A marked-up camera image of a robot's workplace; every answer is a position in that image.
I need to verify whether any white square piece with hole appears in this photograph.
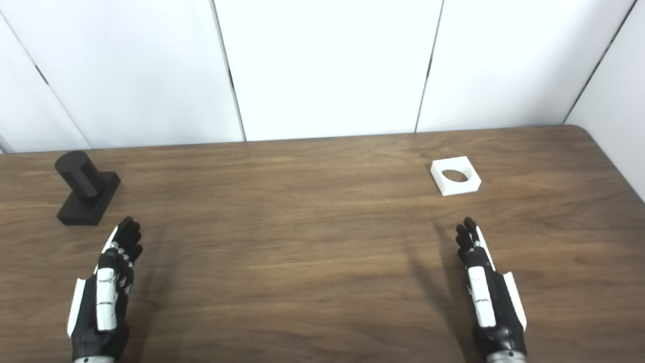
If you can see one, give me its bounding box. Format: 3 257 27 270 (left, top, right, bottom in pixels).
430 156 482 197

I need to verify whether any black peg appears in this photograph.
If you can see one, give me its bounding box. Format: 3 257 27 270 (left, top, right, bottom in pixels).
54 150 121 226

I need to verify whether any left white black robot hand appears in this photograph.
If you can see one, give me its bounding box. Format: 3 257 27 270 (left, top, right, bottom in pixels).
67 217 144 362

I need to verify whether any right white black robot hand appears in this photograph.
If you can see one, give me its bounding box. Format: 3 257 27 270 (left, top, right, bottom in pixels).
456 217 528 361

